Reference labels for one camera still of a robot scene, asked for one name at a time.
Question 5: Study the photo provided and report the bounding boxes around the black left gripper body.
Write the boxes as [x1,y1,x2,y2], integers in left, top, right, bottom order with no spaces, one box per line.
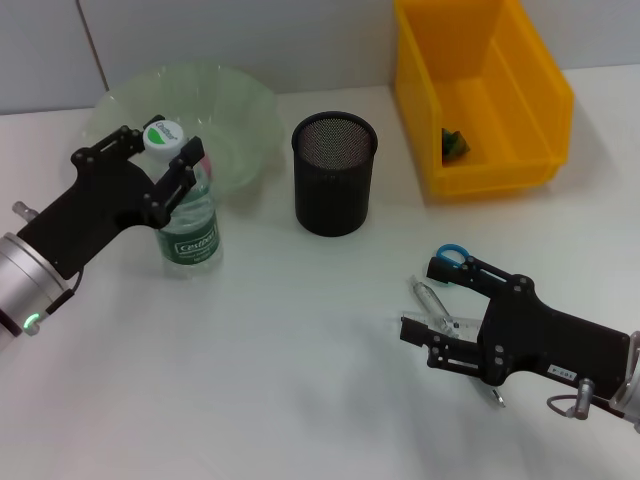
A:
[16,146,162,281]

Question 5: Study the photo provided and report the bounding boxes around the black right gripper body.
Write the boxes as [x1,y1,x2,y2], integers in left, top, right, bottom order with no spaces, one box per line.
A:
[478,274,631,402]

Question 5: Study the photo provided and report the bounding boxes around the blue scissors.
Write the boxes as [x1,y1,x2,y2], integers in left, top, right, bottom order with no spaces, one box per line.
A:
[434,243,472,289]

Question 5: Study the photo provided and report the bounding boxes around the clear green-label water bottle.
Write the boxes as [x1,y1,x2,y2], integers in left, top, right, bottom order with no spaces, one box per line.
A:
[141,117,225,280]

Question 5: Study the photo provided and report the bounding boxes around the clear plastic ruler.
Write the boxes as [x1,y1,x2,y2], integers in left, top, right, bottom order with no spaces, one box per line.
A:
[399,309,485,342]

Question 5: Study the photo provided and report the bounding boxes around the grey clear ballpoint pen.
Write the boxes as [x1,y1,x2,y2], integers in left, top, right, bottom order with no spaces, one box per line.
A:
[409,275,507,410]

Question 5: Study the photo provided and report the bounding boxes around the translucent green fruit plate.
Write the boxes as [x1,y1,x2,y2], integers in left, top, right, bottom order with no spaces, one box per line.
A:
[82,62,281,201]

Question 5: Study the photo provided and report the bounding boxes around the black mesh pen holder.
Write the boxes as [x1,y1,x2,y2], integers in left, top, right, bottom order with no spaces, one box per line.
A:
[291,112,379,236]

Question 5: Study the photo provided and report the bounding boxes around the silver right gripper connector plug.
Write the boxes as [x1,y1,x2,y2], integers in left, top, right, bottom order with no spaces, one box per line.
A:
[569,378,597,420]

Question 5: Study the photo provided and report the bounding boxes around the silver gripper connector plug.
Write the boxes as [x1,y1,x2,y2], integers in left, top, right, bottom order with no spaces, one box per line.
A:
[569,378,597,420]
[12,201,39,224]

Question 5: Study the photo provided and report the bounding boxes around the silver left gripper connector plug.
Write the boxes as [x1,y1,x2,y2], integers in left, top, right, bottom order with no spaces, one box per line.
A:
[12,201,39,224]

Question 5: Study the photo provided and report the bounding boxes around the yellow plastic bin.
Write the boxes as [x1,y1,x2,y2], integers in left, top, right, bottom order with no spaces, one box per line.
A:
[393,0,575,197]

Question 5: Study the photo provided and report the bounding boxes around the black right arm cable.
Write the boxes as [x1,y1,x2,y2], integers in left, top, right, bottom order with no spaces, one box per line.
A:
[545,393,626,419]

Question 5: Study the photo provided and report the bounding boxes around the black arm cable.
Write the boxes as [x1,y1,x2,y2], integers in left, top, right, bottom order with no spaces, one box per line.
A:
[46,269,84,322]
[545,393,626,419]

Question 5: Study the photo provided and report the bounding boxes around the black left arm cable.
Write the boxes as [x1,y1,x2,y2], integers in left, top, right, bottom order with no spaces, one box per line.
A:
[46,269,84,322]

